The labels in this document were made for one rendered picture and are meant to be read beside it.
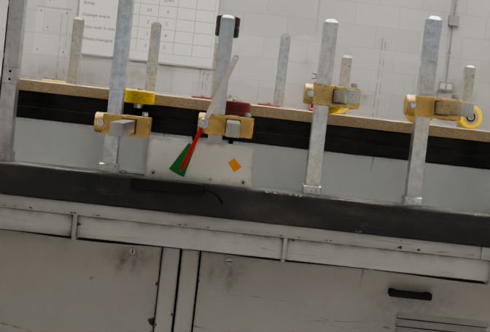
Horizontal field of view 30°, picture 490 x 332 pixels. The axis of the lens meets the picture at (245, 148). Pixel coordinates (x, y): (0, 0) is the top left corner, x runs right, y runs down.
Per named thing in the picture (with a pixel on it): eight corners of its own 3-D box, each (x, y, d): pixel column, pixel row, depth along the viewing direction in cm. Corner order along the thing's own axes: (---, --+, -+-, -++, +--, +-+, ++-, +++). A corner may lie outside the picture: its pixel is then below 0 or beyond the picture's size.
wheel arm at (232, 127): (239, 142, 194) (241, 122, 194) (223, 140, 194) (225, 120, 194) (238, 134, 238) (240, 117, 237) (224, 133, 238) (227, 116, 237)
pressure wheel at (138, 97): (157, 134, 239) (161, 90, 239) (134, 133, 233) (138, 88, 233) (136, 131, 245) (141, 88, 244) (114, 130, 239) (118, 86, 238)
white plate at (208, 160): (250, 188, 223) (255, 147, 222) (144, 176, 222) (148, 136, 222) (250, 187, 223) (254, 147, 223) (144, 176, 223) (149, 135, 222)
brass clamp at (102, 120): (148, 139, 221) (150, 117, 221) (92, 132, 221) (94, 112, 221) (150, 137, 227) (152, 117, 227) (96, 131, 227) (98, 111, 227)
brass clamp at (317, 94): (359, 109, 222) (362, 88, 221) (303, 103, 221) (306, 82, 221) (355, 109, 228) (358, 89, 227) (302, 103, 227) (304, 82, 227)
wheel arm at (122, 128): (122, 141, 198) (125, 121, 197) (107, 139, 197) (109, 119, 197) (142, 133, 241) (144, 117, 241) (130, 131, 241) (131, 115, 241)
